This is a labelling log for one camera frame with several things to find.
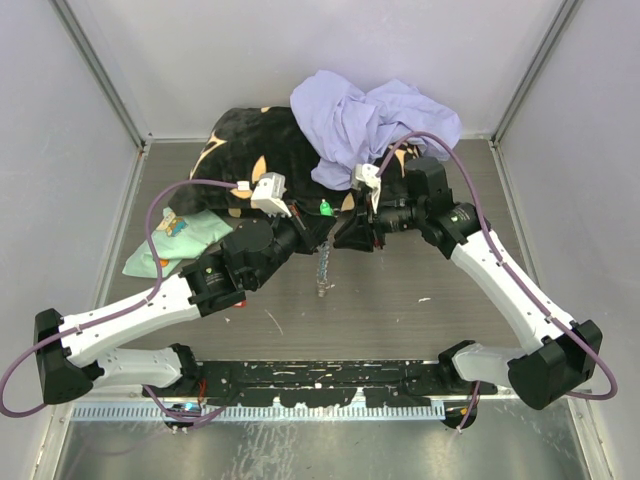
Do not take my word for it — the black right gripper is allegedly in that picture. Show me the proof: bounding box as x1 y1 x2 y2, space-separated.
333 189 426 253

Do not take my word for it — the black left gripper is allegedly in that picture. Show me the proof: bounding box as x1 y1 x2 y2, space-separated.
250 200 335 289

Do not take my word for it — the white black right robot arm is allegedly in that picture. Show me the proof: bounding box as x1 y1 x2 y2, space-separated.
334 158 603 410

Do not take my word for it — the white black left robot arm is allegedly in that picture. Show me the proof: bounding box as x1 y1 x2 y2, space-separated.
34 207 336 405

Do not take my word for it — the lavender crumpled cloth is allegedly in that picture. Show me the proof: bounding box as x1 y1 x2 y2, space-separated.
290 70 462 191

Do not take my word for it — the black floral pillow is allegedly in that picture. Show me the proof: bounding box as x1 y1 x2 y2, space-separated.
168 107 448 218

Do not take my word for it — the mint green cartoon cloth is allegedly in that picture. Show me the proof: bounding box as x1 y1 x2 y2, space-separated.
122 207 232 278

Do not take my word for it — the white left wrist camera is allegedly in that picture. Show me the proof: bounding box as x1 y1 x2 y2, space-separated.
251 172 291 217

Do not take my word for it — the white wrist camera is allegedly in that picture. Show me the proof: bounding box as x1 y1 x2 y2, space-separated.
351 164 382 213
251 172 291 217

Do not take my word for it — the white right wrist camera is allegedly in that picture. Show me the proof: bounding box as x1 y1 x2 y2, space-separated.
351 164 382 213

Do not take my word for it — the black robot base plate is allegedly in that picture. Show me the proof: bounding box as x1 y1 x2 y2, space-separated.
142 358 501 409

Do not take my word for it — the slotted grey cable duct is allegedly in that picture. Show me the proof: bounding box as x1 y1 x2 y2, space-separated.
70 400 446 422

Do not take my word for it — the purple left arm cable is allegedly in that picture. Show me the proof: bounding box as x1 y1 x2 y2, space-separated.
0 178 251 435

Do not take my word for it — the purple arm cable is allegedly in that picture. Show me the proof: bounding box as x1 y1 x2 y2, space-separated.
0 178 251 435
377 130 619 435

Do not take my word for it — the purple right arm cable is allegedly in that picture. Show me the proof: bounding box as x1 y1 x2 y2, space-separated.
377 130 619 435

